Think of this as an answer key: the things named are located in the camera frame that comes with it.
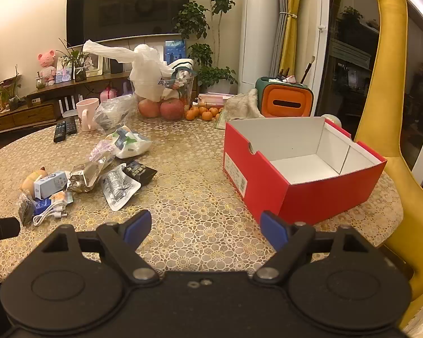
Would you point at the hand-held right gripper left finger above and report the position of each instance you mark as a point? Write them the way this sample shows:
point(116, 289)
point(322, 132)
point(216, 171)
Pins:
point(137, 227)

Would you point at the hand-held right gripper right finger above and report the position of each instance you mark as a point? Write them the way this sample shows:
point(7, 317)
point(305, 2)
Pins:
point(273, 230)

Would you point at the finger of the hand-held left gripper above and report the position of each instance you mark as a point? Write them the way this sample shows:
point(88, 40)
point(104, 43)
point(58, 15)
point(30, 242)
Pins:
point(5, 228)

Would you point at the small dark packet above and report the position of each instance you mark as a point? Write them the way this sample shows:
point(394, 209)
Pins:
point(26, 209)

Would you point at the clear packet with black print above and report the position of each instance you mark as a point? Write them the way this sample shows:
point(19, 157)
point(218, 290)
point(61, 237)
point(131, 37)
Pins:
point(120, 188)

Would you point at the small blue packet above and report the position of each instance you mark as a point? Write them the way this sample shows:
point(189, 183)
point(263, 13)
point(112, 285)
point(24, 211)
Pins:
point(42, 204)

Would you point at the red shoe box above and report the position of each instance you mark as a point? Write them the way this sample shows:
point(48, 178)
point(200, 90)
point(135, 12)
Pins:
point(313, 193)

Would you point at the light blue small carton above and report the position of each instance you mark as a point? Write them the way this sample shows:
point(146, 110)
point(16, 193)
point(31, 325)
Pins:
point(51, 183)

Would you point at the small orange packet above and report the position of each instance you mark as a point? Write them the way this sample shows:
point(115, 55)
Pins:
point(61, 197)

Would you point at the silver foil packet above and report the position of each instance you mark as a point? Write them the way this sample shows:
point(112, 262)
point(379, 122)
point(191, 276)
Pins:
point(84, 179)

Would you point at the white green tissue packet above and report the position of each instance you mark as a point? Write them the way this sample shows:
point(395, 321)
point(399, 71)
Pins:
point(130, 146)

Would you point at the gold lace round desktop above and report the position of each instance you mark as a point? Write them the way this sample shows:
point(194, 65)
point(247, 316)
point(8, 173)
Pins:
point(197, 183)

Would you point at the black remote control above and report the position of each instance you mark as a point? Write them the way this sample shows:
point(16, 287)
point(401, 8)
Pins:
point(60, 132)
point(71, 125)

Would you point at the wooden television console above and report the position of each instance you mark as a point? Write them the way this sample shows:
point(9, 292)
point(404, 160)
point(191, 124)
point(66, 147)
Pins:
point(31, 114)

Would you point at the clear plastic bag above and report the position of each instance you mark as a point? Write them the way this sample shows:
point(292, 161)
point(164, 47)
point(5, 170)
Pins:
point(114, 111)

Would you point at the red apple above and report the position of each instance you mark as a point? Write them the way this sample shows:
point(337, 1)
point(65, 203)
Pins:
point(172, 110)
point(148, 108)

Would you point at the pink mug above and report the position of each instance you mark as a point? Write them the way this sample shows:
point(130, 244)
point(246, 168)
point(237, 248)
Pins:
point(88, 112)

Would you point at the beige cloth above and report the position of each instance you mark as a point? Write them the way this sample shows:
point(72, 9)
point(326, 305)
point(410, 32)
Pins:
point(241, 107)

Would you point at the pile of tangerines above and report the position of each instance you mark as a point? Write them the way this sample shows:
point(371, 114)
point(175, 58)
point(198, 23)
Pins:
point(202, 112)

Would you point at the orange green tissue box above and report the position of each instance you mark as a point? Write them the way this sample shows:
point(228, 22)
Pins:
point(285, 98)

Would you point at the small pink case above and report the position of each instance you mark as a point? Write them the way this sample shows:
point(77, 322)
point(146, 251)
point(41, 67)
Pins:
point(108, 94)

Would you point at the small potted plant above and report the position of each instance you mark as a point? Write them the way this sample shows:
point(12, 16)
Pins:
point(10, 89)

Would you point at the white router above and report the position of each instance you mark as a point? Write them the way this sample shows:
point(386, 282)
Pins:
point(70, 104)

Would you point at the clear snack container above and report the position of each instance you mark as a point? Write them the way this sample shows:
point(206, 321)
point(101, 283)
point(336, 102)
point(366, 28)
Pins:
point(178, 88)

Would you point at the pink flat box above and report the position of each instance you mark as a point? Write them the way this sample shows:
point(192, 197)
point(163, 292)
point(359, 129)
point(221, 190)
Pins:
point(213, 98)

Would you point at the white plastic bag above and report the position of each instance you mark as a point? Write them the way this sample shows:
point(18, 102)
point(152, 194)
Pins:
point(144, 67)

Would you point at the black speaker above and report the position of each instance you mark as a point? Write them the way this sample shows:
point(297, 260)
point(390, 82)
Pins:
point(116, 66)

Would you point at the colourful photo card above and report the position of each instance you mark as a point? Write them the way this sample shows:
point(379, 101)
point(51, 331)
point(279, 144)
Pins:
point(63, 72)

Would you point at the pink pig toy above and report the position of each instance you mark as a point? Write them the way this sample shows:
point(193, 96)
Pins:
point(46, 67)

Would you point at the yellow giraffe chair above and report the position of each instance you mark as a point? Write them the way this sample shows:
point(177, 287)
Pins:
point(391, 112)

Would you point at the potted grass plant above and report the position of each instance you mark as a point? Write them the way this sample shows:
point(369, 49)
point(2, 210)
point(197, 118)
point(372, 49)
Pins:
point(77, 61)

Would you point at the blue picture card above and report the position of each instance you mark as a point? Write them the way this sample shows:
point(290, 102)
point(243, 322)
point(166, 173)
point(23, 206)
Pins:
point(175, 49)

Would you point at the white air conditioner tower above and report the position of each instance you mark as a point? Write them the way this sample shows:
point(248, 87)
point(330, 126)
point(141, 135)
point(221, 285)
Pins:
point(259, 31)

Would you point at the yellow grey curtain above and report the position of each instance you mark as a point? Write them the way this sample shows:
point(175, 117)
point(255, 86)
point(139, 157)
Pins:
point(290, 24)

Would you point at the potted tree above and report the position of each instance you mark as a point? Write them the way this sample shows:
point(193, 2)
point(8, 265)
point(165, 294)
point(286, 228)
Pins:
point(201, 17)

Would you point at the black television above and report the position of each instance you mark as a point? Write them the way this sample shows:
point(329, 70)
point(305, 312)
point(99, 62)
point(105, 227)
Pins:
point(127, 7)

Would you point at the white photo frame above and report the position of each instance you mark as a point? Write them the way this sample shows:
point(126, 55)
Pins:
point(97, 66)

